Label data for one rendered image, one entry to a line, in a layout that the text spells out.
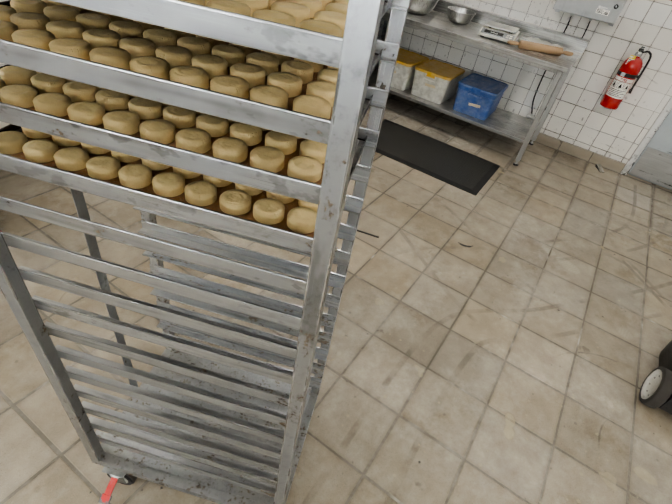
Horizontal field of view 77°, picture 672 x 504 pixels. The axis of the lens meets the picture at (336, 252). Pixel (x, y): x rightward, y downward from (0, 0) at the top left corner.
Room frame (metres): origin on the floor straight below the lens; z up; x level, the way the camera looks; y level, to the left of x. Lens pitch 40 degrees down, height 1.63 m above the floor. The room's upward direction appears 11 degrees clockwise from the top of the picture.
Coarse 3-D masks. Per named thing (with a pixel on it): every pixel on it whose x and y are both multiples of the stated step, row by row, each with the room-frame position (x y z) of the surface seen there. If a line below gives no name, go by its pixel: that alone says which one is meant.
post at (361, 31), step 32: (352, 0) 0.44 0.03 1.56; (384, 0) 0.47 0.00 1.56; (352, 32) 0.44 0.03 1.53; (352, 64) 0.44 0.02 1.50; (352, 96) 0.44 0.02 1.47; (352, 128) 0.44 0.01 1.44; (352, 160) 0.46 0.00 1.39; (320, 192) 0.44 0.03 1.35; (320, 224) 0.44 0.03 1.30; (320, 256) 0.44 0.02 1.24; (320, 288) 0.44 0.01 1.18; (320, 320) 0.46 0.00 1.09; (288, 416) 0.44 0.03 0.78; (288, 448) 0.44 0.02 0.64; (288, 480) 0.44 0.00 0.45
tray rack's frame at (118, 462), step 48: (0, 240) 0.52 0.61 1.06; (96, 240) 0.76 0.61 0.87; (0, 288) 0.50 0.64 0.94; (48, 336) 0.53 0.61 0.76; (144, 384) 0.79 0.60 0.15; (192, 384) 0.82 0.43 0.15; (288, 384) 0.90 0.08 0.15; (144, 432) 0.62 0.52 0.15; (192, 432) 0.65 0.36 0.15; (240, 432) 0.68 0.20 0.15; (192, 480) 0.50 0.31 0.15
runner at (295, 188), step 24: (0, 120) 0.52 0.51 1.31; (24, 120) 0.52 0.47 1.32; (48, 120) 0.51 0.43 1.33; (96, 144) 0.51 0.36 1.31; (120, 144) 0.50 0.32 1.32; (144, 144) 0.50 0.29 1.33; (192, 168) 0.49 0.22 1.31; (216, 168) 0.49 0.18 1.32; (240, 168) 0.48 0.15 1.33; (288, 192) 0.48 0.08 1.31; (312, 192) 0.47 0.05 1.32
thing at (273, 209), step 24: (0, 144) 0.56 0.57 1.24; (24, 144) 0.57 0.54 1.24; (48, 144) 0.59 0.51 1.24; (72, 144) 0.62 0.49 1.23; (72, 168) 0.55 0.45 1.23; (96, 168) 0.55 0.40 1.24; (120, 168) 0.57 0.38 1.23; (144, 168) 0.57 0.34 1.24; (168, 168) 0.62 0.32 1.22; (168, 192) 0.53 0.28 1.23; (192, 192) 0.53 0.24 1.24; (216, 192) 0.55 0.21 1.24; (240, 192) 0.56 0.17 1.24; (264, 192) 0.60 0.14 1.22; (240, 216) 0.52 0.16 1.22; (264, 216) 0.51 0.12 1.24; (288, 216) 0.52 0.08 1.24; (312, 216) 0.53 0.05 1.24
